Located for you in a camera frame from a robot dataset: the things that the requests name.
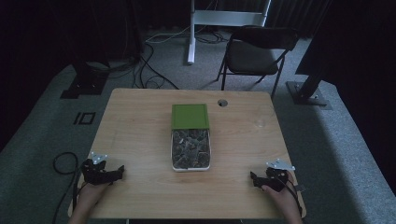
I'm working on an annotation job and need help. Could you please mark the white metal desk frame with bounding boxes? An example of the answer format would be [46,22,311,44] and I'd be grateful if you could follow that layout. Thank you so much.
[186,0,273,65]

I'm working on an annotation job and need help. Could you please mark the white floor cable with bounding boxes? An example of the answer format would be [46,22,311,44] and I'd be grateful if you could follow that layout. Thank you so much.
[145,24,192,44]

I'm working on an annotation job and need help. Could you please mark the black floor cables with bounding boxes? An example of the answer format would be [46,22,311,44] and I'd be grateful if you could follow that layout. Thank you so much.
[83,29,232,91]

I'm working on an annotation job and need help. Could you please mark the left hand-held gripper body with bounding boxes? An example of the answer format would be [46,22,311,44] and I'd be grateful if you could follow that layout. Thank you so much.
[80,151,117,187]

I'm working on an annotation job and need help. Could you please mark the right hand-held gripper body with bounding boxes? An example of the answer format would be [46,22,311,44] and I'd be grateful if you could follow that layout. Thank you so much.
[261,158,296,193]

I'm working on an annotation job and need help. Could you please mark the white box of dark pieces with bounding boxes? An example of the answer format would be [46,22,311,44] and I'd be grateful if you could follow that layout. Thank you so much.
[169,126,212,173]

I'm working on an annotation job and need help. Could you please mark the person's right hand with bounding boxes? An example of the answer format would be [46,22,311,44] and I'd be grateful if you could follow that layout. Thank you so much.
[261,170,301,216]

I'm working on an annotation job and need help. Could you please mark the clear glass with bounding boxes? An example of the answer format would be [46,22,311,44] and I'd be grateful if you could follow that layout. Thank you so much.
[253,116,267,129]

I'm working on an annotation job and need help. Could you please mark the black folding chair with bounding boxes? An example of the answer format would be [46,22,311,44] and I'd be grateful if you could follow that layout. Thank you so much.
[217,25,299,99]

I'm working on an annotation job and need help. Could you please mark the black stand with base plate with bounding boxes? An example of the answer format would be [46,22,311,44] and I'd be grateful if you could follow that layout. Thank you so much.
[285,0,334,111]
[59,0,144,101]

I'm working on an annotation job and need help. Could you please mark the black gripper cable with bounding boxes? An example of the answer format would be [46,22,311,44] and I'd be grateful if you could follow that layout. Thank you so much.
[51,151,84,224]
[278,172,307,218]

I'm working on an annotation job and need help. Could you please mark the green box lid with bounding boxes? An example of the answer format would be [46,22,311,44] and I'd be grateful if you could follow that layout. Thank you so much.
[170,103,210,131]

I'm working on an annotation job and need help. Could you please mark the person's left hand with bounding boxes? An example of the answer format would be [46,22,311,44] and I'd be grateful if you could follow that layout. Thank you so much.
[77,181,113,210]

